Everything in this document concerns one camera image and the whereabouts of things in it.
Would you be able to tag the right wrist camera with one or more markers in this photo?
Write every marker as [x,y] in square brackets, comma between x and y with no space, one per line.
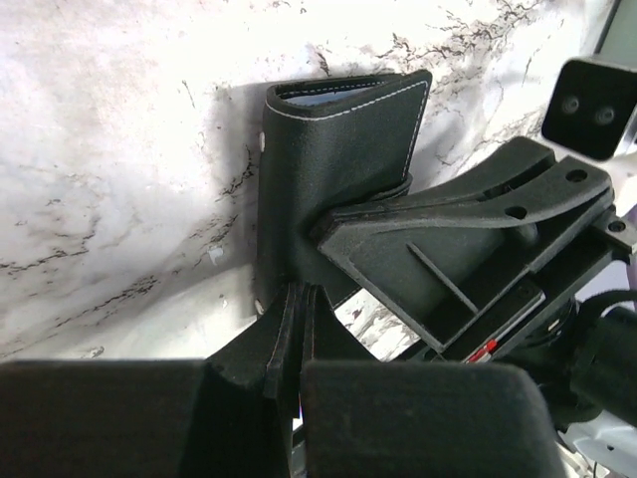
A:
[592,109]

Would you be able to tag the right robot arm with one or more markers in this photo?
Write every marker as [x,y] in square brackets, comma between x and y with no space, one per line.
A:
[583,357]

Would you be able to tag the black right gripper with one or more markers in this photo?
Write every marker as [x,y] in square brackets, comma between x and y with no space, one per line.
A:
[474,265]

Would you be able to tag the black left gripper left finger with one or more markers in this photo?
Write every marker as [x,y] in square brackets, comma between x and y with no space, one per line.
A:
[229,415]

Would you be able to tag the black leather card holder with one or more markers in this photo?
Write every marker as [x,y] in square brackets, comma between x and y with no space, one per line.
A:
[329,143]

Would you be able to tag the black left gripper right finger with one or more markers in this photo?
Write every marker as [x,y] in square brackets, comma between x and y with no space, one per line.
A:
[368,418]

